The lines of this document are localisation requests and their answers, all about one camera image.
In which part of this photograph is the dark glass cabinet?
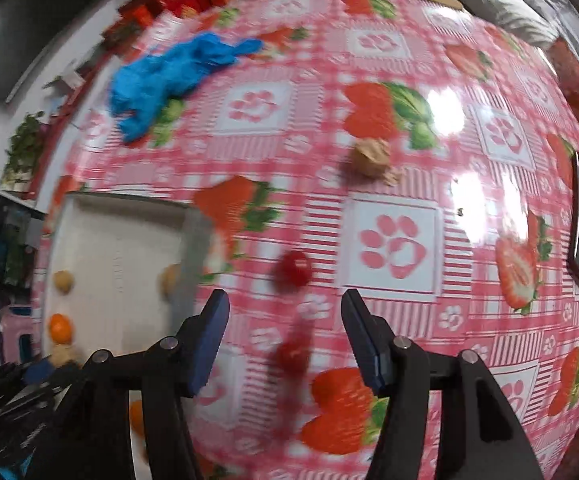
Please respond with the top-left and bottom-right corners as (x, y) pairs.
(0, 195), (45, 308)

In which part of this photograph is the cracked walnut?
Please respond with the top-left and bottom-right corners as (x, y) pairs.
(349, 138), (401, 185)

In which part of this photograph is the green potted plant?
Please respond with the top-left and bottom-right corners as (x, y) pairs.
(0, 110), (48, 195)

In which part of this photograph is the cherry tomato pair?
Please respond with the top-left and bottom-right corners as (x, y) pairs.
(272, 249), (313, 292)
(272, 339), (311, 379)

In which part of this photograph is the pink strawberry tablecloth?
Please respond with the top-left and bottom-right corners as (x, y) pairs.
(33, 0), (579, 479)

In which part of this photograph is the white shallow tray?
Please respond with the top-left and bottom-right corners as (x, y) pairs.
(43, 192), (212, 479)

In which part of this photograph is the mandarin orange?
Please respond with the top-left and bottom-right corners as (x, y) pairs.
(129, 399), (145, 438)
(48, 313), (73, 344)

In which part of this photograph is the blue plastic gloves pile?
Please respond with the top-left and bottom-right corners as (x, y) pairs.
(109, 32), (263, 144)

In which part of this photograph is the tan longan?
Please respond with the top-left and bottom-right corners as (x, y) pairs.
(53, 270), (74, 295)
(159, 263), (181, 301)

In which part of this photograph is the pink plastic stool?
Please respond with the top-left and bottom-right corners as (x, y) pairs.
(0, 304), (34, 364)

